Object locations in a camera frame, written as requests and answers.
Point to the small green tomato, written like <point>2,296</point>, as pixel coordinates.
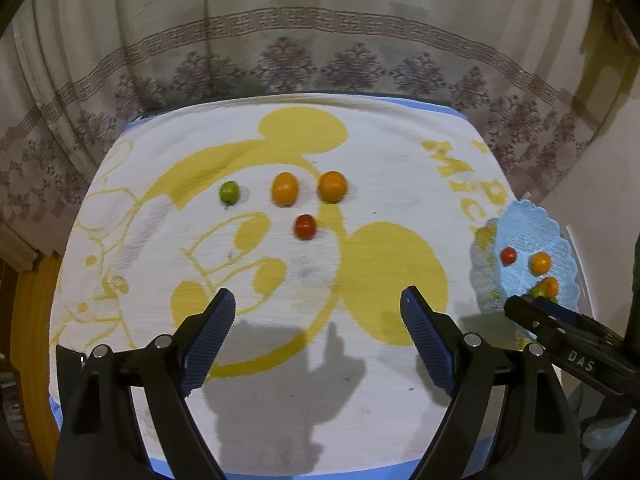
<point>229,192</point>

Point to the round orange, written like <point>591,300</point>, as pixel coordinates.
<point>332,186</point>

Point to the white yellow printed towel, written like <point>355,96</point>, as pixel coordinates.
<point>280,270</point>

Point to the red tomato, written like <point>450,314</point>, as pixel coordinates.
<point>305,226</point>
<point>508,255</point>

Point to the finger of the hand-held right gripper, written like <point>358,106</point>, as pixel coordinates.
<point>575,317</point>
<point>525,312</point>

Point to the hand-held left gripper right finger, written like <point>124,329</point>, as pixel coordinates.
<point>427,340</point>

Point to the large green tomato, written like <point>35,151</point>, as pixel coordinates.
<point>538,291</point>

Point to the light blue plastic lattice basket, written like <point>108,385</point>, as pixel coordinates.
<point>530,230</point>

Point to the beige patterned curtain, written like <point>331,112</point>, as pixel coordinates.
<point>300,25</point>

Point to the yellow-orange tomato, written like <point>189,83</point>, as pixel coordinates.
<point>285,188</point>

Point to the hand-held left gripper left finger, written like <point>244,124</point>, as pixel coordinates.
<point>210,340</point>

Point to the small orange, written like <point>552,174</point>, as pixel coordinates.
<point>551,287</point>

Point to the pale green object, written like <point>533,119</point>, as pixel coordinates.
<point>607,431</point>

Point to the large orange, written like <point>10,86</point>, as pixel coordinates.
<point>541,263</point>

